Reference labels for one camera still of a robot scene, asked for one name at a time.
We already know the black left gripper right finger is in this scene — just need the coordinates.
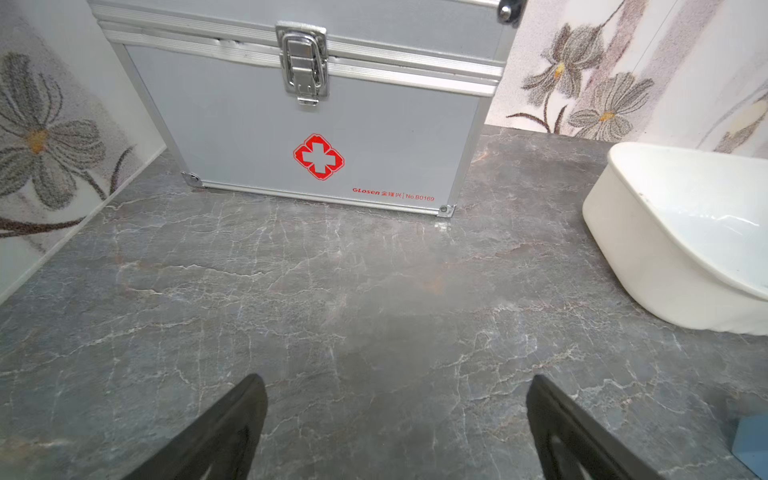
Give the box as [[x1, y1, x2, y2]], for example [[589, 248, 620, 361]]
[[526, 374, 661, 479]]

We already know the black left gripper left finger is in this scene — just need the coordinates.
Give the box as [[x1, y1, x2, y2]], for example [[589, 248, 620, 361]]
[[126, 373, 268, 479]]

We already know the light blue block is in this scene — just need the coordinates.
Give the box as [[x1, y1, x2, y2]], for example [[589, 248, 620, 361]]
[[731, 414, 768, 480]]

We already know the white plastic tub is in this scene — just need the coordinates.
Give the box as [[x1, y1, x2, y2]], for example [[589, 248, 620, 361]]
[[582, 142, 767, 336]]

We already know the silver first aid case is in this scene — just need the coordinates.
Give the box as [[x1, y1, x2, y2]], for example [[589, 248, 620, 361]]
[[90, 1, 526, 218]]

